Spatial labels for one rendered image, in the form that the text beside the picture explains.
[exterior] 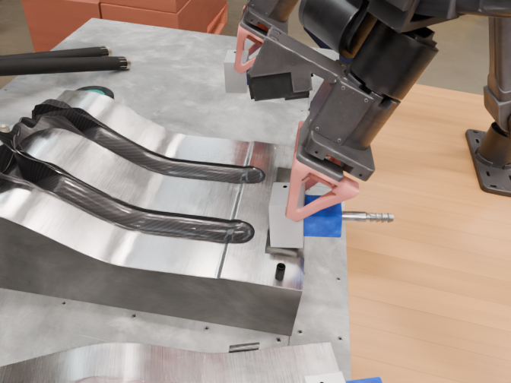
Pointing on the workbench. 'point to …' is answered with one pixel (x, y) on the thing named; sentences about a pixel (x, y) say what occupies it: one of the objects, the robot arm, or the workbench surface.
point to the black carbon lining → (187, 170)
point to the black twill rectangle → (244, 347)
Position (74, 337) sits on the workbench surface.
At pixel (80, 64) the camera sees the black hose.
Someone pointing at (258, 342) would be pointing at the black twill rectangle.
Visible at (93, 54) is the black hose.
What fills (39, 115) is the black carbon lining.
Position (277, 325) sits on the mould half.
